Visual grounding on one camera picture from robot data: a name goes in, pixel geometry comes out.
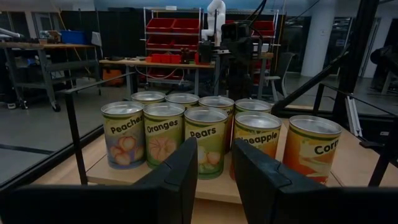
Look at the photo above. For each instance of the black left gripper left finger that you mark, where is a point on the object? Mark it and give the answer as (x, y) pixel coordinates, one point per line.
(178, 186)

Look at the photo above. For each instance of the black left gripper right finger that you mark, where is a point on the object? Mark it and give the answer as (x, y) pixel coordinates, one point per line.
(258, 186)

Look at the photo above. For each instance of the corn label can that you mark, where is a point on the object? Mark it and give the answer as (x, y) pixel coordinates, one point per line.
(311, 155)

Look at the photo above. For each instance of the peaches label can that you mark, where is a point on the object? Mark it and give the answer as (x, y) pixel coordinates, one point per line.
(124, 146)

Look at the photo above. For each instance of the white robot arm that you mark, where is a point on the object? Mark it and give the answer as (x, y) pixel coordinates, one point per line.
(214, 18)

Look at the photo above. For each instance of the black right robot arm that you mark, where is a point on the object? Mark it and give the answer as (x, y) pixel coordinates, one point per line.
(239, 88)

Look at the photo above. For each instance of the black tabletop device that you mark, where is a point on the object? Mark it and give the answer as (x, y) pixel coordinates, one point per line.
(206, 53)

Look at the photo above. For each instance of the large red storage bin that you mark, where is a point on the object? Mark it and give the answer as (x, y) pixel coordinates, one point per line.
(160, 25)
(186, 43)
(264, 28)
(160, 42)
(186, 26)

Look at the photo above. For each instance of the grey chair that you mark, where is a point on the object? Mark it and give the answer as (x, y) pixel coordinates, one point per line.
(280, 65)

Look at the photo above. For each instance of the small red parts bin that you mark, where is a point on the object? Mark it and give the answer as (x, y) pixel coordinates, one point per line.
(176, 59)
(156, 58)
(166, 58)

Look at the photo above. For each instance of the white round pillar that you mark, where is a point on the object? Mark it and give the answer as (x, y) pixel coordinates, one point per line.
(317, 46)

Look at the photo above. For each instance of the wooden top workbench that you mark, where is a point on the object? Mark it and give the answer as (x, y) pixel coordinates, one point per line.
(155, 64)

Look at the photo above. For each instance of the orange box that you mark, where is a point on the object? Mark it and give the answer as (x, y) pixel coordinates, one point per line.
(112, 77)

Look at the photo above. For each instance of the black office chair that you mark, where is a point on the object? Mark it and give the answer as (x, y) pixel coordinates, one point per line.
(384, 59)

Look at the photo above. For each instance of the blue plastic bin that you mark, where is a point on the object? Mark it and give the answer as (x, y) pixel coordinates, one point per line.
(73, 36)

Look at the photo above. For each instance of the grey metal workbench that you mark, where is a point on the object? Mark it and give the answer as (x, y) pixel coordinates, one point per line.
(46, 46)

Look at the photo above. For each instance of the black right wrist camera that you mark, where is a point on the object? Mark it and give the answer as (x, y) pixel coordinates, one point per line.
(234, 31)

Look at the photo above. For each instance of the white metal bracket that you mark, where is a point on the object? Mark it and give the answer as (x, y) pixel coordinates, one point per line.
(353, 115)

